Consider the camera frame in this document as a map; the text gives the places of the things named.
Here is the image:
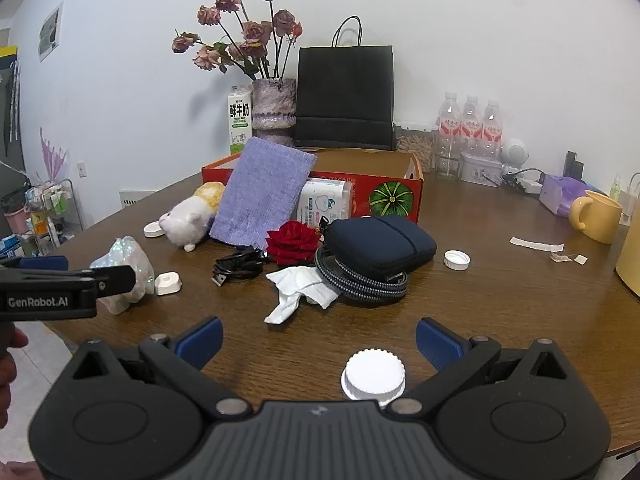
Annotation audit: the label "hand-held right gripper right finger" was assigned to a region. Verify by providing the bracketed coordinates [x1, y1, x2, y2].
[387, 317, 568, 416]

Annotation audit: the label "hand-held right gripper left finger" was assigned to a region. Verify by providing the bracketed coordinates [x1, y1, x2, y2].
[72, 316, 253, 416]

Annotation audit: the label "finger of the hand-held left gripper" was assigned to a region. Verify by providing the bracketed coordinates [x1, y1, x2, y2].
[0, 255, 69, 273]
[25, 265, 137, 295]

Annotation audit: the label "iridescent plastic bag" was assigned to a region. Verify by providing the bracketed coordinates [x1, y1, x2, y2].
[89, 236, 156, 316]

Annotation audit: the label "large white ribbed lid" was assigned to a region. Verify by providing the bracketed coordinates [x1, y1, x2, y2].
[341, 348, 407, 407]

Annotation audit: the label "plush hamster toy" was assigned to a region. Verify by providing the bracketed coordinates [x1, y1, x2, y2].
[159, 181, 227, 252]

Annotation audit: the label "navy zip pouch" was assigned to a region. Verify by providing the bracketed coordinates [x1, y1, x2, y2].
[324, 215, 438, 283]

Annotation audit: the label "white tissue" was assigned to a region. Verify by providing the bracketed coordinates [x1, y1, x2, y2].
[264, 266, 341, 326]

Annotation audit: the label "red cardboard box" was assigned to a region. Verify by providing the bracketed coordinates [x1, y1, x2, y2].
[201, 147, 425, 224]

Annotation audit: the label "purple cloth pouch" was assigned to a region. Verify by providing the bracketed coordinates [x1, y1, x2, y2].
[209, 137, 317, 251]

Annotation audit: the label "translucent wipes canister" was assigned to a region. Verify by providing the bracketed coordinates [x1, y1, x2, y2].
[295, 177, 355, 228]

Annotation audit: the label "person's left hand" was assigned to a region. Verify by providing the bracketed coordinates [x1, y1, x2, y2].
[0, 328, 29, 431]

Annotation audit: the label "small white plastic device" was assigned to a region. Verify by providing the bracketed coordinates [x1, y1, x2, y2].
[154, 271, 182, 297]

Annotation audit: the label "pink bin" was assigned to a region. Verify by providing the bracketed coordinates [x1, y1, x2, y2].
[2, 200, 29, 237]

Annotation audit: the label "white bottle cap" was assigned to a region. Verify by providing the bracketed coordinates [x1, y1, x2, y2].
[443, 249, 471, 271]

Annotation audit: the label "red rose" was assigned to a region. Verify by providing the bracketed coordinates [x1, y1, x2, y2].
[265, 220, 323, 267]

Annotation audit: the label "white paper strip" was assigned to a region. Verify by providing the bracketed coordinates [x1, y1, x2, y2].
[510, 236, 565, 253]

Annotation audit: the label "clear drinking glass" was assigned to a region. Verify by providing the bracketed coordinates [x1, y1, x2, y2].
[435, 152, 461, 179]

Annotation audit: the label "white tin box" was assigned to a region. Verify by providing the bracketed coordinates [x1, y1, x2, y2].
[459, 151, 503, 187]

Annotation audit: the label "white power strip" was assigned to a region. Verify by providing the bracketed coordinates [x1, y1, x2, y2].
[502, 167, 546, 196]

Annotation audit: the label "purple tissue pack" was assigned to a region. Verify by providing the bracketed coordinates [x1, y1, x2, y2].
[539, 174, 596, 218]

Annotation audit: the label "clear jar of seeds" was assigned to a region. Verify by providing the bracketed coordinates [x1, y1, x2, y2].
[393, 121, 438, 171]

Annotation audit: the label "white green milk carton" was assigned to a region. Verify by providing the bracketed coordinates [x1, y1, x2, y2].
[227, 85, 254, 157]

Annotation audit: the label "yellow mug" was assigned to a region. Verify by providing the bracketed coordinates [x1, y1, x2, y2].
[570, 190, 623, 245]

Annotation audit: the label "white round device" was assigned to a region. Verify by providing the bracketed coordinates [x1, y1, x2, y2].
[500, 137, 532, 177]

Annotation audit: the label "pale yellow container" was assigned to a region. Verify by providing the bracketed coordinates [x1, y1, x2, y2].
[615, 220, 640, 302]

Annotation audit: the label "clear water bottle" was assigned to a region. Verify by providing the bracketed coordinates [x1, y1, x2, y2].
[481, 99, 503, 158]
[437, 91, 462, 158]
[461, 94, 483, 156]

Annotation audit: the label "purple marbled vase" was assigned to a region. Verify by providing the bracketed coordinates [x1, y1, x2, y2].
[251, 78, 298, 148]

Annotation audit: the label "white charger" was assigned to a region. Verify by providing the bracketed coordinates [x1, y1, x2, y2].
[620, 172, 640, 226]

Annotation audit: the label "black paper bag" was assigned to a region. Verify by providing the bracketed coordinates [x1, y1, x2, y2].
[292, 16, 394, 152]

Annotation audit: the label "dried pink roses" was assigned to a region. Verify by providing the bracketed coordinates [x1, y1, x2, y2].
[171, 0, 304, 81]

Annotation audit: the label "wire rack cart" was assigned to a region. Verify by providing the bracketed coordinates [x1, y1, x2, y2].
[25, 178, 85, 256]

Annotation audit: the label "black USB cable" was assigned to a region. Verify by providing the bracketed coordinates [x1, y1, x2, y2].
[211, 247, 271, 288]

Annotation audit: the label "grey braided cable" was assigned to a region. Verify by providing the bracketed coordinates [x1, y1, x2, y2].
[315, 245, 408, 303]

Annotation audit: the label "purple flower wall decal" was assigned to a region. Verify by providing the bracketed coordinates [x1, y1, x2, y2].
[40, 127, 69, 186]

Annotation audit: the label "wall picture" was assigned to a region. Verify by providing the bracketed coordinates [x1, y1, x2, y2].
[38, 1, 64, 63]

